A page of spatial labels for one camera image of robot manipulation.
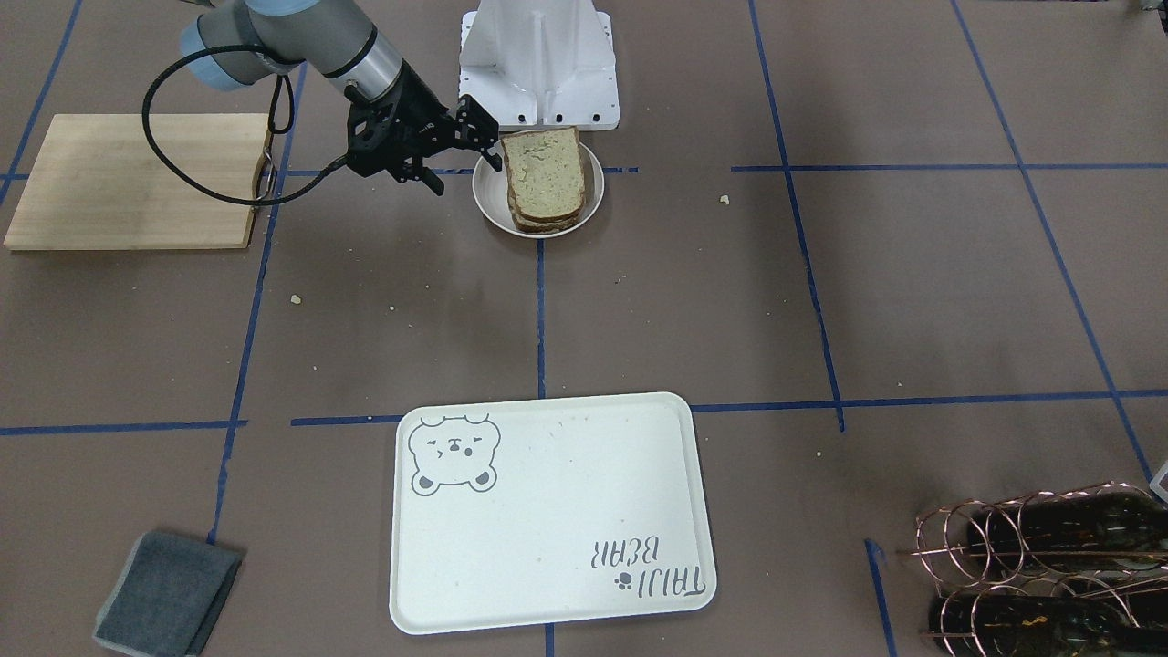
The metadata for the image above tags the bread slice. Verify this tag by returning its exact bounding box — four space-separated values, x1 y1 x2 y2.
507 198 588 235
500 126 588 201

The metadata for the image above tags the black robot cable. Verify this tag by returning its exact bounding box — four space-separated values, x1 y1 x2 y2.
141 44 352 207

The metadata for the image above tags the white round plate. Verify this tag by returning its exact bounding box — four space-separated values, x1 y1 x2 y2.
472 145 609 240

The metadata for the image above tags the grey folded cloth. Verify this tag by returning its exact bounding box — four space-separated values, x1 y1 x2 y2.
92 531 243 656

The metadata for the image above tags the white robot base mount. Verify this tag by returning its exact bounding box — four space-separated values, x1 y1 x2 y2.
458 1 621 130

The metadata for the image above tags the dark green wine bottle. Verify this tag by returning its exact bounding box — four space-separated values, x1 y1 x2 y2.
966 489 1167 575

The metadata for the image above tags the copper wire bottle rack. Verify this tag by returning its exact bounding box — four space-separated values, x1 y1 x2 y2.
904 482 1167 656

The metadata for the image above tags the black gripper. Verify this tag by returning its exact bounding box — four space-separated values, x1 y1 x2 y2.
345 65 505 198

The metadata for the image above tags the wooden cutting board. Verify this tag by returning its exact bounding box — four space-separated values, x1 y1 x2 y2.
4 113 271 251

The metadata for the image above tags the cream bear serving tray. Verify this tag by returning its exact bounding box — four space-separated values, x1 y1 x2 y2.
388 390 718 635

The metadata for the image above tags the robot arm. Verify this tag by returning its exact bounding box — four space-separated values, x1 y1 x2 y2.
179 1 502 193

